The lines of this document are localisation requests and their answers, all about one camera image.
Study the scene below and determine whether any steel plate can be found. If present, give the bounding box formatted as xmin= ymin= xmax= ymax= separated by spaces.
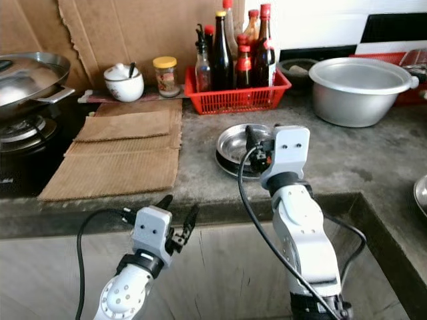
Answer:
xmin=216 ymin=123 xmax=274 ymax=171
xmin=214 ymin=147 xmax=268 ymax=180

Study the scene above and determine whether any red plastic bottle basket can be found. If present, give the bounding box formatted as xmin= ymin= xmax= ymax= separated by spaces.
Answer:
xmin=184 ymin=67 xmax=292 ymax=115

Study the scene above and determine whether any dark stone mortar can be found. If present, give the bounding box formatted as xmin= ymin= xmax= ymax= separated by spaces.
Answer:
xmin=278 ymin=59 xmax=318 ymax=85

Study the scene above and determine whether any large corrugated cardboard mat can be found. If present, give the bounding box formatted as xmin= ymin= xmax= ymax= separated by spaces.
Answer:
xmin=38 ymin=133 xmax=182 ymax=201

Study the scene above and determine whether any small dark bottle red cap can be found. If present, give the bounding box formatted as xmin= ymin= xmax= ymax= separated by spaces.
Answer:
xmin=236 ymin=38 xmax=253 ymax=89

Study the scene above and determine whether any tall brown bottle red cap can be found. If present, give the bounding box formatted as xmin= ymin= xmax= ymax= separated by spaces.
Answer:
xmin=254 ymin=3 xmax=276 ymax=87

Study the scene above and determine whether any clear bottle black pourer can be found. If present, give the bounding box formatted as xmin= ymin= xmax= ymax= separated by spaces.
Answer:
xmin=195 ymin=25 xmax=213 ymax=93

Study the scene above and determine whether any dark bottle yellow cap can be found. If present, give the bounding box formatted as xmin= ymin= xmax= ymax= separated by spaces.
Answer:
xmin=211 ymin=11 xmax=235 ymax=91

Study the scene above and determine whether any small corrugated cardboard mat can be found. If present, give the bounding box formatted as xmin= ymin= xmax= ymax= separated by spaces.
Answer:
xmin=73 ymin=110 xmax=172 ymax=143

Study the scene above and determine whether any aluminium pot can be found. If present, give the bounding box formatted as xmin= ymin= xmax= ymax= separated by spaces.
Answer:
xmin=309 ymin=57 xmax=416 ymax=129

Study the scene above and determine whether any medium corrugated cardboard mat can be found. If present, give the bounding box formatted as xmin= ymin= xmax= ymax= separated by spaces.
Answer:
xmin=93 ymin=100 xmax=184 ymax=154

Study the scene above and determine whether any amber bottle red cap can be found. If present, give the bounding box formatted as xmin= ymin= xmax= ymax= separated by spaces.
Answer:
xmin=244 ymin=9 xmax=261 ymax=44

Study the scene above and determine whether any glass jar yellow lid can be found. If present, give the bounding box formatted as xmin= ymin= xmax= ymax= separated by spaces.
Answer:
xmin=152 ymin=56 xmax=179 ymax=99

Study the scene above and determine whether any white ceramic lidded pot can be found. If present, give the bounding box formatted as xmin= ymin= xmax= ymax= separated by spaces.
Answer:
xmin=103 ymin=63 xmax=145 ymax=103

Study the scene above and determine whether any clear bottle red cap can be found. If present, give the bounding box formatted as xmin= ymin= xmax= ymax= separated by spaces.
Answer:
xmin=223 ymin=0 xmax=236 ymax=39

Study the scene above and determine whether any black gas stove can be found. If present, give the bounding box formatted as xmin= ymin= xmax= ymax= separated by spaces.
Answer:
xmin=0 ymin=110 xmax=87 ymax=199

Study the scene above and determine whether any steel wok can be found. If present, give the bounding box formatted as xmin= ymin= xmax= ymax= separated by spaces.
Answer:
xmin=0 ymin=52 xmax=75 ymax=122

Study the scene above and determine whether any steel bowl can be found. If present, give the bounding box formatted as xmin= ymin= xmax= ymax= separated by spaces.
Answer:
xmin=414 ymin=175 xmax=427 ymax=218

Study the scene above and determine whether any steel wok lid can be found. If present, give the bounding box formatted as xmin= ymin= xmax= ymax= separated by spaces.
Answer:
xmin=0 ymin=53 xmax=71 ymax=107

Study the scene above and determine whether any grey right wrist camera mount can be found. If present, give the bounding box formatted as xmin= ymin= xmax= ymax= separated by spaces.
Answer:
xmin=260 ymin=125 xmax=311 ymax=191

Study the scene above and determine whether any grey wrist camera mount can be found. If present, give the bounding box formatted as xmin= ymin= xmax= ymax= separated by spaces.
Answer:
xmin=260 ymin=125 xmax=311 ymax=191
xmin=132 ymin=205 xmax=173 ymax=267

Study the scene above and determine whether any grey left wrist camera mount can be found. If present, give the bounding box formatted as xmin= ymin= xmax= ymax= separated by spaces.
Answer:
xmin=132 ymin=205 xmax=173 ymax=267

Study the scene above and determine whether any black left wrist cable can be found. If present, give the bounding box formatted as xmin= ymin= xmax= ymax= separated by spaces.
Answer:
xmin=74 ymin=210 xmax=137 ymax=320

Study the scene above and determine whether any black right arm cable loop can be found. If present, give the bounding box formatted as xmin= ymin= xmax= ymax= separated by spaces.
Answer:
xmin=326 ymin=213 xmax=368 ymax=282

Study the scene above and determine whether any torn cardboard wall sheet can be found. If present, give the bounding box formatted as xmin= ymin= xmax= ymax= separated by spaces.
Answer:
xmin=57 ymin=0 xmax=241 ymax=91

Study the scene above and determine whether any plain cardboard wall sheet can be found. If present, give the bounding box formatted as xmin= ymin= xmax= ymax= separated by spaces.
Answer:
xmin=0 ymin=0 xmax=67 ymax=57

